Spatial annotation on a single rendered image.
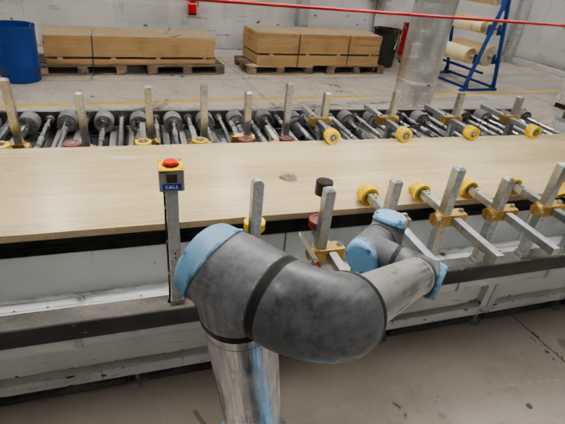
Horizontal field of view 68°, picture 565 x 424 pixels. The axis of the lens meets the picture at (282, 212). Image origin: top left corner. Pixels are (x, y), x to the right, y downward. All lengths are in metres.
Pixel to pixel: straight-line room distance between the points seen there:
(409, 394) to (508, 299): 0.90
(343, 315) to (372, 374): 1.83
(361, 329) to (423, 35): 4.97
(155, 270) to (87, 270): 0.24
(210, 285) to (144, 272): 1.19
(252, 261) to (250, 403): 0.31
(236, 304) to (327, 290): 0.11
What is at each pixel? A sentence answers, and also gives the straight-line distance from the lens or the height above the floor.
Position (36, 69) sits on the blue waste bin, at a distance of 6.74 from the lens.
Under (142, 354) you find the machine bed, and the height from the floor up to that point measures 0.18.
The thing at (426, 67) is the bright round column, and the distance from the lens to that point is 5.43.
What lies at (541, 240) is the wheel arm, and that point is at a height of 0.96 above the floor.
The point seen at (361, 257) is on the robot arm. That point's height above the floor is 1.15.
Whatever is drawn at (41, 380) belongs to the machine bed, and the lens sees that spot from 2.13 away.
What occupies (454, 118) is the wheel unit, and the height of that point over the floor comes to 0.96.
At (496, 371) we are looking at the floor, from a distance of 2.62.
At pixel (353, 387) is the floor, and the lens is 2.25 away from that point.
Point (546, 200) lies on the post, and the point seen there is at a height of 1.00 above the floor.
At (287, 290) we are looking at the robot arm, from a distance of 0.49.
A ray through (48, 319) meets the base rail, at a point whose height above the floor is 0.70.
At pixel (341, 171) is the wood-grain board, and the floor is 0.90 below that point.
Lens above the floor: 1.76
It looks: 31 degrees down
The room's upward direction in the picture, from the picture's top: 6 degrees clockwise
